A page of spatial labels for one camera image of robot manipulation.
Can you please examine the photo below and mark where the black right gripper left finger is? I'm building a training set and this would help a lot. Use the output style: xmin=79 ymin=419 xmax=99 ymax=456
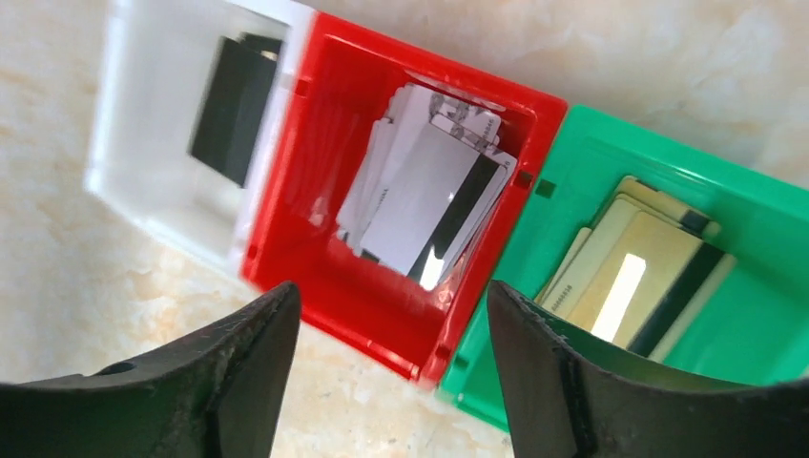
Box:
xmin=1 ymin=281 xmax=301 ymax=457

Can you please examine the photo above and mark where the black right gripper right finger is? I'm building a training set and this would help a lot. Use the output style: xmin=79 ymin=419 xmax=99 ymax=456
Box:
xmin=487 ymin=281 xmax=808 ymax=457

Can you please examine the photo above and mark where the gold VIP card stack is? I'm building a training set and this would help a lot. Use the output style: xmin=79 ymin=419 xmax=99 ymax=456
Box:
xmin=535 ymin=176 xmax=736 ymax=362

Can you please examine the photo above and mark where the silver VIP card stack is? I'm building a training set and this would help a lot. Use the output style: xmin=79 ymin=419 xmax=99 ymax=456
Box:
xmin=337 ymin=83 xmax=516 ymax=290

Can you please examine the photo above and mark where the black VIP card stack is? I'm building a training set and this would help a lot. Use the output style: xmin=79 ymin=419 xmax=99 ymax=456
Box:
xmin=189 ymin=32 xmax=283 ymax=187

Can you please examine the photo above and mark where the green plastic bin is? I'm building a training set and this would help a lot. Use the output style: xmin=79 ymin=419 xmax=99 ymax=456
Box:
xmin=437 ymin=104 xmax=809 ymax=434

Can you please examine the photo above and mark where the white plastic bin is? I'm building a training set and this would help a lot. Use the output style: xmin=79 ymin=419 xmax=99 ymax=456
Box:
xmin=84 ymin=1 xmax=318 ymax=277

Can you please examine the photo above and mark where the red plastic bin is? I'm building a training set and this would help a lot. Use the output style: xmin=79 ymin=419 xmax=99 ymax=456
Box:
xmin=241 ymin=12 xmax=569 ymax=387

